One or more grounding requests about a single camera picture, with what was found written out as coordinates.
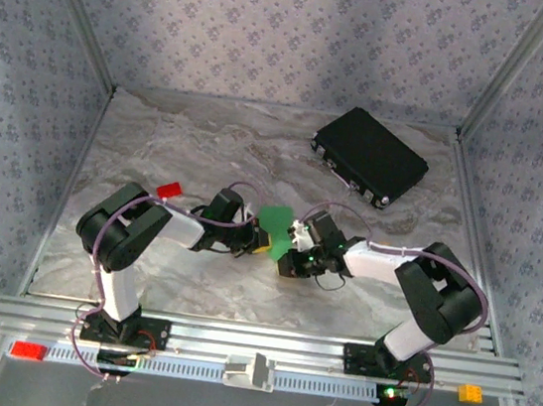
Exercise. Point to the grey plastic bracket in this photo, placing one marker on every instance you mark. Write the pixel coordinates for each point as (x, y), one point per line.
(249, 373)

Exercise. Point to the green paper sheet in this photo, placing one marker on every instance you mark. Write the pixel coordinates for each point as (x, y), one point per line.
(274, 218)

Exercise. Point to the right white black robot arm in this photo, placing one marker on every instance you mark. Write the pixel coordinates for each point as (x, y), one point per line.
(374, 261)

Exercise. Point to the aluminium corner post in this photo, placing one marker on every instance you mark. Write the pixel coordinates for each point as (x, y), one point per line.
(512, 69)

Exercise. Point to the flat red toy brick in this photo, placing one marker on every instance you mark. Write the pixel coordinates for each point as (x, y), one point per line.
(169, 189)

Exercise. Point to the thick red toy brick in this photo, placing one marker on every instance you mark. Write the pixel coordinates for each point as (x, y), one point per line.
(28, 351)

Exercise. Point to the black controller board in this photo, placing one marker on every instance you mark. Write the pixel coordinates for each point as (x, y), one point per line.
(113, 358)
(388, 401)

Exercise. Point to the yellow toy brick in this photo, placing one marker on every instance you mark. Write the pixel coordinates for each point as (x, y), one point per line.
(470, 394)

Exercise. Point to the aluminium mounting rail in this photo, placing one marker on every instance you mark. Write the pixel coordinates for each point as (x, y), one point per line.
(283, 345)

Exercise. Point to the black hard case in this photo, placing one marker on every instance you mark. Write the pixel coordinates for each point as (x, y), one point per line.
(371, 151)

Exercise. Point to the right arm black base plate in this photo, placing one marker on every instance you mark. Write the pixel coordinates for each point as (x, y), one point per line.
(356, 359)

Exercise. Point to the aluminium table side rail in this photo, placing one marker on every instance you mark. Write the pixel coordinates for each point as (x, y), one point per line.
(471, 214)
(69, 186)

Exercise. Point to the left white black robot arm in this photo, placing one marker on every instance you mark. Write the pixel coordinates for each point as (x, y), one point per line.
(183, 229)

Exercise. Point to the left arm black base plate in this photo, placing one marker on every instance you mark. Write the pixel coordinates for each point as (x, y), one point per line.
(159, 333)

